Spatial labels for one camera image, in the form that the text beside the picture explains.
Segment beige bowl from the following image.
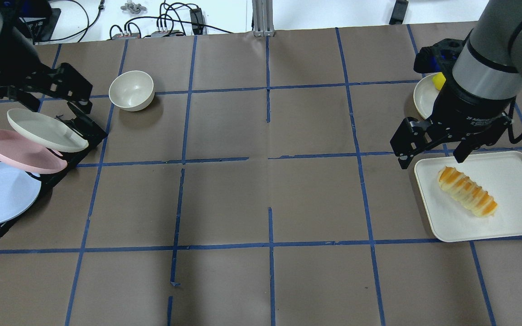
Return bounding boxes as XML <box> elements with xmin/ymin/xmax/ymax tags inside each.
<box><xmin>108</xmin><ymin>70</ymin><xmax>155</xmax><ymax>112</ymax></box>

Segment beige plate in rack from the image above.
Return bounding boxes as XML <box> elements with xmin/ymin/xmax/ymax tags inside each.
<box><xmin>7</xmin><ymin>109</ymin><xmax>89</xmax><ymax>153</ymax></box>

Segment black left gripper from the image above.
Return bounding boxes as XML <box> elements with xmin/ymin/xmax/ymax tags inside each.
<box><xmin>0</xmin><ymin>62</ymin><xmax>93</xmax><ymax>119</ymax></box>

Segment beige round plate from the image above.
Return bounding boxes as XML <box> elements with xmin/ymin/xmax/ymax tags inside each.
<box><xmin>413</xmin><ymin>73</ymin><xmax>440</xmax><ymax>120</ymax></box>

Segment yellow lemon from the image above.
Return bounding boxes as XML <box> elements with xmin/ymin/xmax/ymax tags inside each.
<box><xmin>432</xmin><ymin>72</ymin><xmax>446</xmax><ymax>91</ymax></box>

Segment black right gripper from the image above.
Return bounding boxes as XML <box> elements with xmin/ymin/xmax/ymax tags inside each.
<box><xmin>390</xmin><ymin>82</ymin><xmax>513</xmax><ymax>170</ymax></box>

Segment pink plate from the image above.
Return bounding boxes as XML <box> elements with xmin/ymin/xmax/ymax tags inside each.
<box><xmin>0</xmin><ymin>129</ymin><xmax>67</xmax><ymax>175</ymax></box>

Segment aluminium frame post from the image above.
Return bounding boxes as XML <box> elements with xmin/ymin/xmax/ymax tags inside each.
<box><xmin>252</xmin><ymin>0</ymin><xmax>275</xmax><ymax>37</ymax></box>

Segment orange striped bread roll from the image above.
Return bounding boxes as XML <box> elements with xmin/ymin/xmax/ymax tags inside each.
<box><xmin>437</xmin><ymin>166</ymin><xmax>498</xmax><ymax>217</ymax></box>

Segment light blue plate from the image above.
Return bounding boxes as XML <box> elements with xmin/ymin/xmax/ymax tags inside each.
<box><xmin>0</xmin><ymin>163</ymin><xmax>41</xmax><ymax>223</ymax></box>

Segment black plate rack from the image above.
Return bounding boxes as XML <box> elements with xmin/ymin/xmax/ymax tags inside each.
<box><xmin>0</xmin><ymin>116</ymin><xmax>107</xmax><ymax>238</ymax></box>

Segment white rectangular tray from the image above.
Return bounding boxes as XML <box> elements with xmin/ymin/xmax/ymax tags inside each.
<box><xmin>414</xmin><ymin>151</ymin><xmax>522</xmax><ymax>243</ymax></box>

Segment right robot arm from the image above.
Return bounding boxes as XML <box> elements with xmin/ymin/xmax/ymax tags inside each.
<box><xmin>390</xmin><ymin>0</ymin><xmax>522</xmax><ymax>169</ymax></box>

